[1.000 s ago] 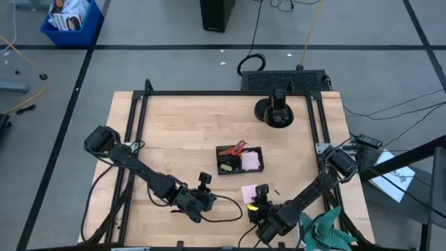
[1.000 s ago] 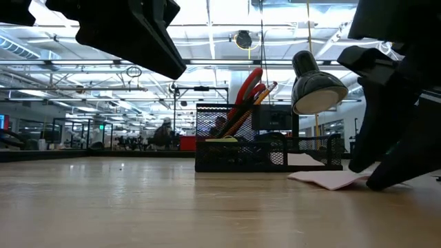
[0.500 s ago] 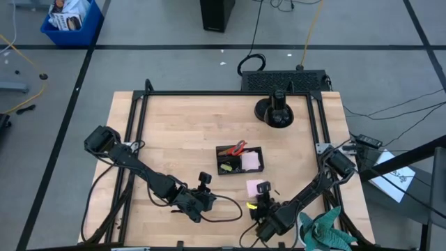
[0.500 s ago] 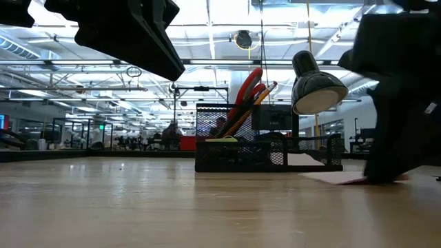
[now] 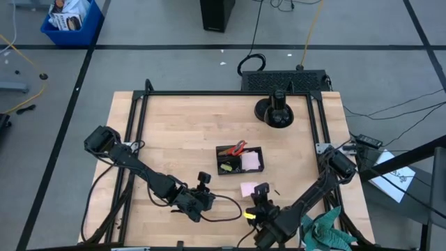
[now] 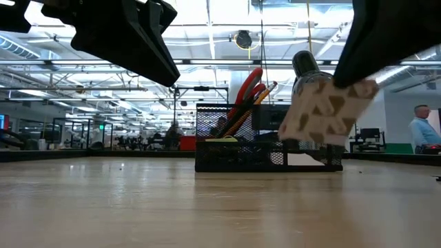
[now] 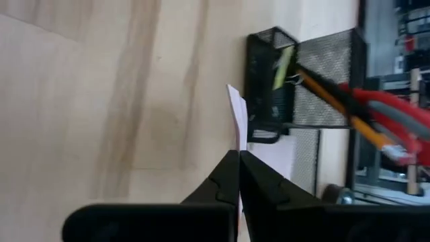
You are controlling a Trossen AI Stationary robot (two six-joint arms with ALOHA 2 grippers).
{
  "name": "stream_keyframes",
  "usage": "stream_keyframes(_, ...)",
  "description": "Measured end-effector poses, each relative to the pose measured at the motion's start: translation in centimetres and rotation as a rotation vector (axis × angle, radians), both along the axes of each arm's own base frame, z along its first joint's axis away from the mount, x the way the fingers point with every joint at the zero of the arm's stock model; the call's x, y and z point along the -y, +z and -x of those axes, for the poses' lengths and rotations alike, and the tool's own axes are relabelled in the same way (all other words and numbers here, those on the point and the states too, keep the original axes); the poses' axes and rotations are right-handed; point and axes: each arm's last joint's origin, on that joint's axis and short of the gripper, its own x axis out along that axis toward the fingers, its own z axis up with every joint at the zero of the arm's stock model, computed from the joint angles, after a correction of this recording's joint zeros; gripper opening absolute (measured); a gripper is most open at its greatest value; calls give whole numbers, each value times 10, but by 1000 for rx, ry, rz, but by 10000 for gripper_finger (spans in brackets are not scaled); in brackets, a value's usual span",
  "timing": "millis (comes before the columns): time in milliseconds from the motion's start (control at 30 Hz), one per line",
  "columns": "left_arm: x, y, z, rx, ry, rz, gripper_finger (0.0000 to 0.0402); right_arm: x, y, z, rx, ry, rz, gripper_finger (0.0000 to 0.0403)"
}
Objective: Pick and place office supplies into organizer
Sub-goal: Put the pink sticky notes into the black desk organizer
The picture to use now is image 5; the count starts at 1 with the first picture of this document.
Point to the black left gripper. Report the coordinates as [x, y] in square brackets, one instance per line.
[193, 204]

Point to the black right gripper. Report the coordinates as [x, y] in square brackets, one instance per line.
[268, 218]

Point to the small yellow sticky pad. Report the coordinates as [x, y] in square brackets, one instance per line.
[226, 167]

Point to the black binder clip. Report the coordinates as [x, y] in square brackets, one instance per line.
[237, 170]

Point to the black mesh desk organizer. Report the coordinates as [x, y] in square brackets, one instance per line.
[231, 162]

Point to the pink sticky note pad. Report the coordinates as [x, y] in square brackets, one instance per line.
[251, 161]

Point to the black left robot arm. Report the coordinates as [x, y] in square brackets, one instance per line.
[139, 167]

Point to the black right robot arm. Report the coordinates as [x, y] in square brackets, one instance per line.
[310, 195]

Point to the pink sticky note sheet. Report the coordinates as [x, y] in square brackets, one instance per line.
[247, 190]

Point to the small dark pin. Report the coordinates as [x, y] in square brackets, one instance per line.
[277, 192]

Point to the teal cloth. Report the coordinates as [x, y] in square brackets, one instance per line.
[327, 233]

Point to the black power adapter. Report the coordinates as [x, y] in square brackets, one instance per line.
[369, 141]

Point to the black vented box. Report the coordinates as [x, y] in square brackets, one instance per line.
[284, 81]

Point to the white printed paper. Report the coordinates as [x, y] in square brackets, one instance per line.
[393, 181]

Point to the black overhead support beam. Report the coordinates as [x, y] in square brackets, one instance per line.
[400, 161]

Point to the black computer tower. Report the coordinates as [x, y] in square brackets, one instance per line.
[216, 15]

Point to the black floor disc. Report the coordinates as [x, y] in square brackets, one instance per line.
[43, 76]

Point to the blue plastic bin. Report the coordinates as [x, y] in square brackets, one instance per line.
[80, 36]

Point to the grey metal foot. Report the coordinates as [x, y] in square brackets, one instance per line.
[14, 87]

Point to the white printed package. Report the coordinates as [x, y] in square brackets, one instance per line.
[66, 21]

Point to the black metal rig frame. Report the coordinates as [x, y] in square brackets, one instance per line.
[226, 93]

